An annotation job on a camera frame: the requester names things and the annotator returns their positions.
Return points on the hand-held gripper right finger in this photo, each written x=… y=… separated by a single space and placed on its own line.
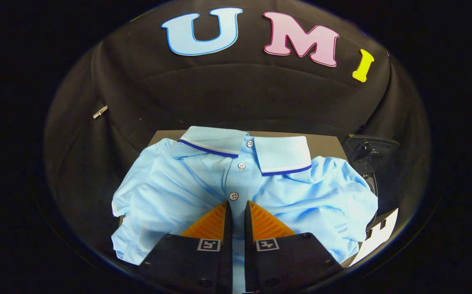
x=250 y=261

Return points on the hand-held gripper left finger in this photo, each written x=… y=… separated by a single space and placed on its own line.
x=227 y=253

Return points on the light blue polo shirt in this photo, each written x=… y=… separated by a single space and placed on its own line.
x=170 y=192

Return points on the grey washing machine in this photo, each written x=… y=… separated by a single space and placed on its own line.
x=372 y=185

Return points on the dark washing machine lid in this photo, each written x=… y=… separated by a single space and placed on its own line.
x=368 y=153

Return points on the white printed panel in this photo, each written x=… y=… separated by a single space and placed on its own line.
x=376 y=239

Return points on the black backdrop cloth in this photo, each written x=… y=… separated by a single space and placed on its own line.
x=219 y=94

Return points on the silver clip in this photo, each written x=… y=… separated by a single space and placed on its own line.
x=100 y=111

